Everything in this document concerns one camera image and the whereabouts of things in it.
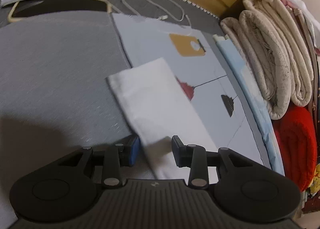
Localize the white long-sleeve shirt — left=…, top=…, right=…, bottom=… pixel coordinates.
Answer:
left=107, top=58, right=217, bottom=181

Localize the yellow plush toy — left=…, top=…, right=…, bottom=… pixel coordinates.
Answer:
left=309, top=164, right=320, bottom=194

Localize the red fleece blanket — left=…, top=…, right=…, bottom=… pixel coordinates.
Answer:
left=272, top=104, right=317, bottom=192

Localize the grey patterned bed sheet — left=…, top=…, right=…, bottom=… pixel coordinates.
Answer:
left=0, top=0, right=272, bottom=229

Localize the cream folded quilt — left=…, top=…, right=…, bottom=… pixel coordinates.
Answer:
left=220, top=0, right=314, bottom=120

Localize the black smartphone beige case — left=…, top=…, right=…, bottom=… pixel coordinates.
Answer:
left=7, top=0, right=112, bottom=23

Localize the white folded blanket dark trim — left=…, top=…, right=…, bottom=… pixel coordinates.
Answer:
left=281, top=0, right=319, bottom=125

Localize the white charging cable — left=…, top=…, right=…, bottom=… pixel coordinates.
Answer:
left=100, top=0, right=193, bottom=28

